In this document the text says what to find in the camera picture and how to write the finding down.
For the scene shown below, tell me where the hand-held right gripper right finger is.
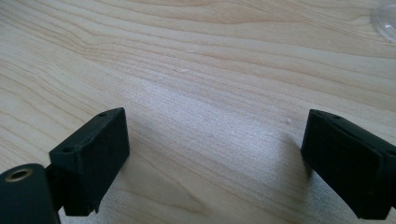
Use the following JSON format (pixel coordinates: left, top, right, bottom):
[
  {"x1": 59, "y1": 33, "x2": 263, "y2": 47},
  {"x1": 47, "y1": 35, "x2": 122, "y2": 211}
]
[{"x1": 300, "y1": 108, "x2": 396, "y2": 220}]

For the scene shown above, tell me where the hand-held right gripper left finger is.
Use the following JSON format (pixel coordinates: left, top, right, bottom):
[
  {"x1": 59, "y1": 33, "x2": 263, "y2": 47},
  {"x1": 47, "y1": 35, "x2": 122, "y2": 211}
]
[{"x1": 45, "y1": 106, "x2": 131, "y2": 217}]

